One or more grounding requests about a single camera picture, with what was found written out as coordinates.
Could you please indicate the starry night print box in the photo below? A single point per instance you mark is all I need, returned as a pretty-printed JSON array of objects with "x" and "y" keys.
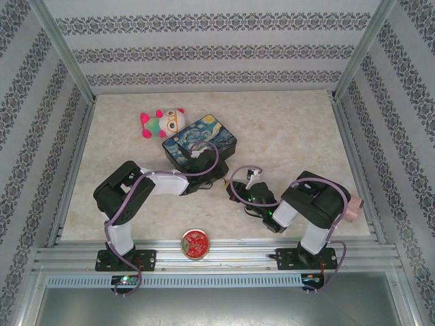
[{"x": 204, "y": 132}]

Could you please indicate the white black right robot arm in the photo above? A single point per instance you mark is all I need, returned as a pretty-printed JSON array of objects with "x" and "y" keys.
[{"x": 314, "y": 237}]

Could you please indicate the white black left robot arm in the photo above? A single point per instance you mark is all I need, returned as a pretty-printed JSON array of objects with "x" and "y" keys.
[{"x": 119, "y": 234}]

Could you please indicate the pink white plush toy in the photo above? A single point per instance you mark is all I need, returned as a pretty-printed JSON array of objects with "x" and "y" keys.
[{"x": 166, "y": 122}]

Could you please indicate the round red tin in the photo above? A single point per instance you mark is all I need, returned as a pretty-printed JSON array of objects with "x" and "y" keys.
[{"x": 195, "y": 244}]

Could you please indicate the pink roll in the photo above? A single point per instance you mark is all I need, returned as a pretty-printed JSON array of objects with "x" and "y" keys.
[{"x": 355, "y": 208}]

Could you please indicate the grey metal sheet panel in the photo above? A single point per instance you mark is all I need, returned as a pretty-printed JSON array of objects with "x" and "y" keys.
[{"x": 210, "y": 307}]

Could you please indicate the small circuit board green light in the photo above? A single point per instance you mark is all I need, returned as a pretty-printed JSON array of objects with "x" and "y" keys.
[{"x": 125, "y": 280}]

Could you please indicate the wide aluminium base rail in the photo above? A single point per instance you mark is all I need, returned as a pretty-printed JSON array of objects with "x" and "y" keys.
[{"x": 238, "y": 258}]

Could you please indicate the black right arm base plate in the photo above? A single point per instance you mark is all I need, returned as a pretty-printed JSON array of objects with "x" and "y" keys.
[{"x": 287, "y": 259}]

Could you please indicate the aluminium side rail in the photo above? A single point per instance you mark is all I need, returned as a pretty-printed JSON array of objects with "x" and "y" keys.
[
  {"x": 350, "y": 142},
  {"x": 79, "y": 153}
]

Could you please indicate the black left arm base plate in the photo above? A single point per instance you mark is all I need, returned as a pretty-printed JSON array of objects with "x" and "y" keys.
[{"x": 146, "y": 259}]

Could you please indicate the aluminium frame post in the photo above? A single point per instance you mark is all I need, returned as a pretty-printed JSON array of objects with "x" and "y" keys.
[
  {"x": 64, "y": 51},
  {"x": 365, "y": 51}
]

